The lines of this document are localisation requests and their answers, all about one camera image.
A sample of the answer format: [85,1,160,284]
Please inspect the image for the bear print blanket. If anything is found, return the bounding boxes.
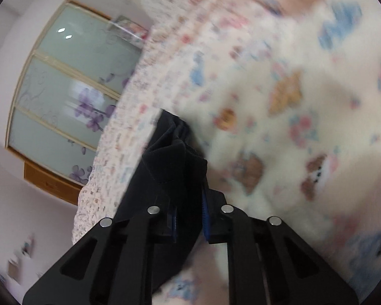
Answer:
[72,0,381,305]

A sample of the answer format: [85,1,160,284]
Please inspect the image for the wooden door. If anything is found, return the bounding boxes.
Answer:
[23,159,83,206]

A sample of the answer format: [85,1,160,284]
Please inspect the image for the floral glass sliding wardrobe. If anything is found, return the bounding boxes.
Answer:
[6,0,148,187]

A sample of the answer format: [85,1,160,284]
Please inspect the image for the clear tube of plush toys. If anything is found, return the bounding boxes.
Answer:
[108,15,148,43]

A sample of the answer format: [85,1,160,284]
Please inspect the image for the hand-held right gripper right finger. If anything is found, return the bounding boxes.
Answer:
[201,187,359,305]

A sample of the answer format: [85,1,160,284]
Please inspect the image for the black pants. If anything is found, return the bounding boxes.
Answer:
[114,109,209,293]

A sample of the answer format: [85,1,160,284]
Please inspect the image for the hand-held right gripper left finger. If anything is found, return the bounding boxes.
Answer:
[22,205,178,305]

